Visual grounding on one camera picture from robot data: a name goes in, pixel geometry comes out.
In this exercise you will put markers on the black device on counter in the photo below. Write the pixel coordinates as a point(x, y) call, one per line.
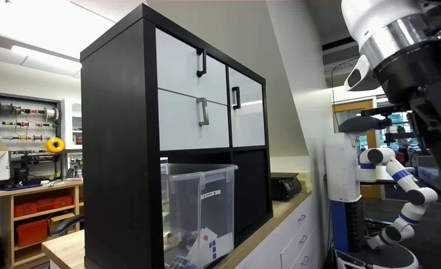
point(284, 189)

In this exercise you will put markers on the wooden workbench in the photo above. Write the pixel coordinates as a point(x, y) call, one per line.
point(4, 225)

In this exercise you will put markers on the small red bin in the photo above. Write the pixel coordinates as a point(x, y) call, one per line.
point(31, 232)

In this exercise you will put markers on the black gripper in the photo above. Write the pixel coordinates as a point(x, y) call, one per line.
point(438, 129)

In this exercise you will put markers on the wall tool board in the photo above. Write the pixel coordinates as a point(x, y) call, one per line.
point(26, 120)

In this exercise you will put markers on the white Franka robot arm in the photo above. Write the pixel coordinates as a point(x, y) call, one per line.
point(378, 20)

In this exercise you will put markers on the white cabinet door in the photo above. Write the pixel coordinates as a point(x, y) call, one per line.
point(249, 124)

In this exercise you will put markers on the white camera on arm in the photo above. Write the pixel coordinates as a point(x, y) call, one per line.
point(355, 75)

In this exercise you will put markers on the white blue mobile robot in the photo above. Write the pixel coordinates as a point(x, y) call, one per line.
point(340, 169)

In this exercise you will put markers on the white paper with colour squares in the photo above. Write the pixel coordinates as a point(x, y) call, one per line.
point(204, 247)

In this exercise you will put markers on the clear plastic storage box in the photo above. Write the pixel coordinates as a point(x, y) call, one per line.
point(198, 199)

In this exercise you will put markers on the black cube shelf cabinet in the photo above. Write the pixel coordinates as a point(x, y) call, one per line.
point(115, 150)

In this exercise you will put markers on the long red bin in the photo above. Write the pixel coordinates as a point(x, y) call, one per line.
point(40, 205)

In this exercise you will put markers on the yellow spool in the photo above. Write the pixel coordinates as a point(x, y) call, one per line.
point(55, 145)

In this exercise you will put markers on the black machine on workbench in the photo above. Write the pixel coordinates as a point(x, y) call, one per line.
point(29, 169)

